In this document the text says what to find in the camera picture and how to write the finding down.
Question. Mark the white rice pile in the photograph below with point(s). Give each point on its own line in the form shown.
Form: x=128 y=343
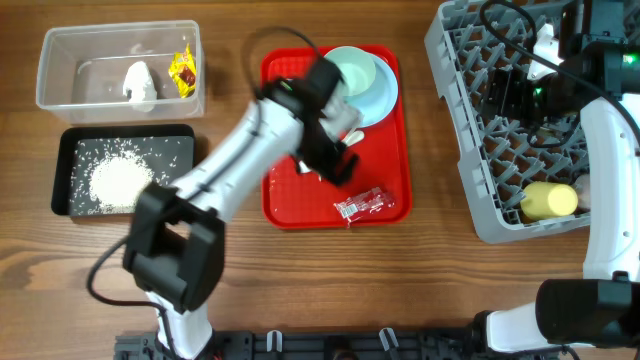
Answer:
x=108 y=174

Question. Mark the clear plastic bin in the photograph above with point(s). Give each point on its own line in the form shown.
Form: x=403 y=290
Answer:
x=82 y=71

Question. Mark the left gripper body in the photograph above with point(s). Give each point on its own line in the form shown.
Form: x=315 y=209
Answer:
x=320 y=151

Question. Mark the white napkin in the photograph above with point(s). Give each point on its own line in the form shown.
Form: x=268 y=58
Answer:
x=139 y=88

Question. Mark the yellow snack wrapper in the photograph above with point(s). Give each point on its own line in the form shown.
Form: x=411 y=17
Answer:
x=183 y=72

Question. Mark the red serving tray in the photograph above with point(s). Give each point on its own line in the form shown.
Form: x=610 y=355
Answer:
x=294 y=201

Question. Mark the grey dishwasher rack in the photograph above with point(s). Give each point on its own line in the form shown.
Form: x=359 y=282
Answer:
x=495 y=161

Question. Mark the light blue plate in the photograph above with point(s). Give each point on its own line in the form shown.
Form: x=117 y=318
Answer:
x=377 y=102

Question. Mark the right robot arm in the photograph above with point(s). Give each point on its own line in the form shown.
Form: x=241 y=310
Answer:
x=596 y=79

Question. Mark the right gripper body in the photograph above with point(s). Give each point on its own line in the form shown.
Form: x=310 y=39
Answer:
x=531 y=104

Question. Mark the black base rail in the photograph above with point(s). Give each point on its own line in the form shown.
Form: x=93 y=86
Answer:
x=384 y=344

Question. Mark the mint green bowl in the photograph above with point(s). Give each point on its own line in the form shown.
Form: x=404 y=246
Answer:
x=357 y=68

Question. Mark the yellow plastic cup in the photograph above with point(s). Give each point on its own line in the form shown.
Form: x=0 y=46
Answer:
x=545 y=200

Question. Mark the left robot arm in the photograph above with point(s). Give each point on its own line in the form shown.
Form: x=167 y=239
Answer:
x=176 y=247

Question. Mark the red snack wrapper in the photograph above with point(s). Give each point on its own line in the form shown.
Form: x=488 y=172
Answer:
x=364 y=205

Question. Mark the pink plastic cup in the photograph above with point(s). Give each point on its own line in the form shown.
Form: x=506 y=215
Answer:
x=582 y=189

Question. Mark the white plastic spoon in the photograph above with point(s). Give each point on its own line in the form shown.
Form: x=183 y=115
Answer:
x=350 y=139

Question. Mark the black plastic tray bin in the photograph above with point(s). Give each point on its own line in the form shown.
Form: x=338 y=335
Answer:
x=61 y=186

